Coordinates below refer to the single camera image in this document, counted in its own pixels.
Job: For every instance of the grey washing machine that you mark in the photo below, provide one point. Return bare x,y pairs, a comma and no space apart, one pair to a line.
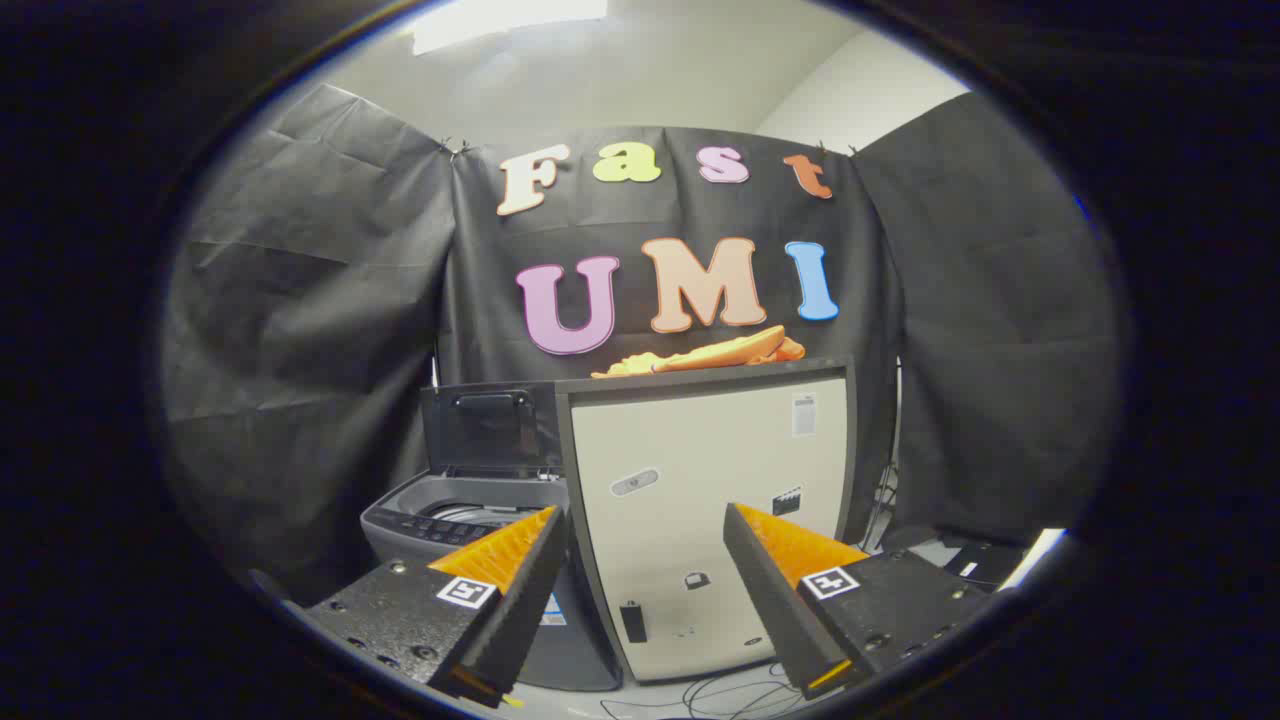
400,515

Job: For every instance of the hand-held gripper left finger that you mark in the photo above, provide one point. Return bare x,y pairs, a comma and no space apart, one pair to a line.
530,590

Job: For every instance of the dark flat object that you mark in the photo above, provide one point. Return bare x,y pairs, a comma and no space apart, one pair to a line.
985,560

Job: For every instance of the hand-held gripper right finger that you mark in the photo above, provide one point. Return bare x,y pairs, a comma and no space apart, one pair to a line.
770,600

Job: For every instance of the black backdrop cloth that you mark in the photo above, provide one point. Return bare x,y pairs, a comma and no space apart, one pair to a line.
330,330

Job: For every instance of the orange shirt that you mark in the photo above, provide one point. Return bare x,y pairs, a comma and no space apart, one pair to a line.
720,352

